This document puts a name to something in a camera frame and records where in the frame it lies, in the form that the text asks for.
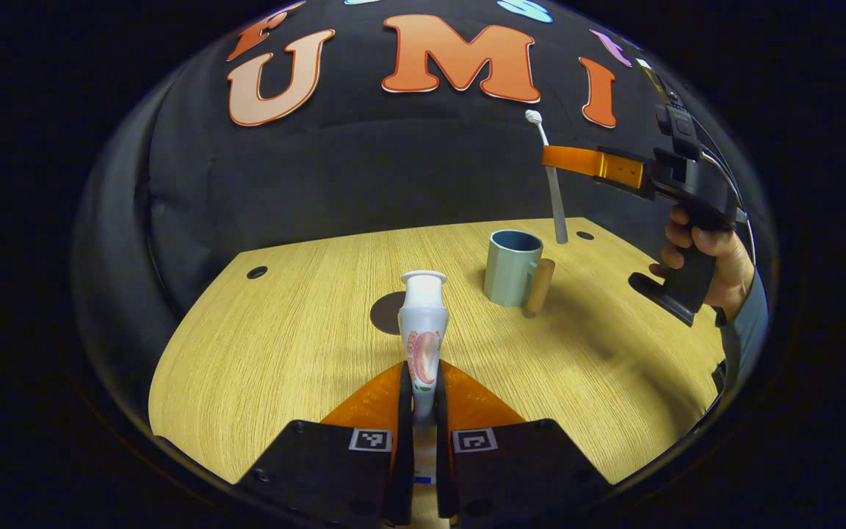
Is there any black cable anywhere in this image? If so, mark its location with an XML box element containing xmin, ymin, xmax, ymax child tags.
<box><xmin>691</xmin><ymin>114</ymin><xmax>758</xmax><ymax>265</ymax></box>

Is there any pale green cup wooden handle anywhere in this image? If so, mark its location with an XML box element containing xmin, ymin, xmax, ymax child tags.
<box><xmin>483</xmin><ymin>229</ymin><xmax>557</xmax><ymax>319</ymax></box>

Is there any dark brown round coaster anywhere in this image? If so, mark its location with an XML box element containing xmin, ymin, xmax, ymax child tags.
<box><xmin>369</xmin><ymin>291</ymin><xmax>408</xmax><ymax>337</ymax></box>

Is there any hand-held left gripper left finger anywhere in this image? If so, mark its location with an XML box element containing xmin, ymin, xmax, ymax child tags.
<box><xmin>236</xmin><ymin>360</ymin><xmax>415</xmax><ymax>527</ymax></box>

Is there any white toothbrush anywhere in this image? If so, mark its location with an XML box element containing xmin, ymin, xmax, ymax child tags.
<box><xmin>525</xmin><ymin>109</ymin><xmax>569</xmax><ymax>245</ymax></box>

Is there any white toothpaste tube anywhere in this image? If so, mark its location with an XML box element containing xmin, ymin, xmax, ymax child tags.
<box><xmin>398</xmin><ymin>270</ymin><xmax>450</xmax><ymax>519</ymax></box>

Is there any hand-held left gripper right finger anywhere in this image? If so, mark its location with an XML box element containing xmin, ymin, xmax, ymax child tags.
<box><xmin>434</xmin><ymin>360</ymin><xmax>612</xmax><ymax>527</ymax></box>

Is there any black backdrop cloth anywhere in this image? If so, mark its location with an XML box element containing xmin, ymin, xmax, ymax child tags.
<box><xmin>74</xmin><ymin>0</ymin><xmax>769</xmax><ymax>412</ymax></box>

